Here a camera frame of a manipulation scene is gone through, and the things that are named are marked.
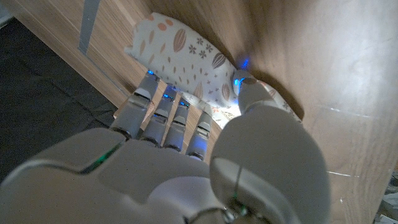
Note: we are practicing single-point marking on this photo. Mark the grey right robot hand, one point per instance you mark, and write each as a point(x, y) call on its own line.
point(140, 180)

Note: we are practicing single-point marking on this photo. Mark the white leaf-print pen bag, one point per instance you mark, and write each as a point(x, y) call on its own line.
point(186, 59)

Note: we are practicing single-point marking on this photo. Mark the black fabric curtain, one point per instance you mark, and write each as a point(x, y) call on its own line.
point(40, 102)

